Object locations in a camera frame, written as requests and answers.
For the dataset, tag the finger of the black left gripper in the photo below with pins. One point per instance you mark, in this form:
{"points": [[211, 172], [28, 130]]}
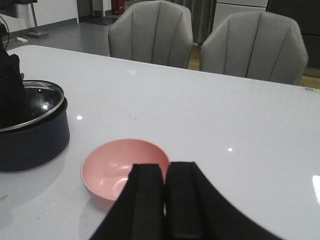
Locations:
{"points": [[12, 90]]}

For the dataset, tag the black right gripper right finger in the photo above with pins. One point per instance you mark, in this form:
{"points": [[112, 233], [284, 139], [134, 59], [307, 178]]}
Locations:
{"points": [[196, 210]]}

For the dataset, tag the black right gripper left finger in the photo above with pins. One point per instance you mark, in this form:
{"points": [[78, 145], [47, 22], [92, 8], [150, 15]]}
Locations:
{"points": [[138, 213]]}

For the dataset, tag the glass lid with blue knob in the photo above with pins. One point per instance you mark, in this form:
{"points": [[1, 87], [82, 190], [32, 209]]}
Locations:
{"points": [[42, 99]]}

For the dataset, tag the pink plastic bowl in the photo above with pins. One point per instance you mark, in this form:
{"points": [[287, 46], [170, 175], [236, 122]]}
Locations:
{"points": [[105, 170]]}

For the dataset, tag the dark blue saucepan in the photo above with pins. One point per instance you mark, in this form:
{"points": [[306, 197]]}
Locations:
{"points": [[32, 146]]}

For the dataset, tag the white power strip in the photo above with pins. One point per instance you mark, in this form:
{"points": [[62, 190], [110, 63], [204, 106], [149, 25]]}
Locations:
{"points": [[23, 40]]}

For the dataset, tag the floor stand with pole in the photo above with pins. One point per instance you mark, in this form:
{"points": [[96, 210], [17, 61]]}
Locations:
{"points": [[36, 33]]}

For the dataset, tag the red fire extinguisher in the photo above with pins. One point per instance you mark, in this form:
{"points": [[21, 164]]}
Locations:
{"points": [[117, 7]]}

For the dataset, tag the left grey upholstered chair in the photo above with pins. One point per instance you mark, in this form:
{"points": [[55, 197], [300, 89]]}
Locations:
{"points": [[155, 32]]}

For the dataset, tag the grey upholstered chair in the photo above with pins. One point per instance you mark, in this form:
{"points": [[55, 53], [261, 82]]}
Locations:
{"points": [[256, 45], [155, 32]]}

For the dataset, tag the right grey upholstered chair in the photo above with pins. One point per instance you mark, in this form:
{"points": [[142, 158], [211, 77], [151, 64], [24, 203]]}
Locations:
{"points": [[256, 45]]}

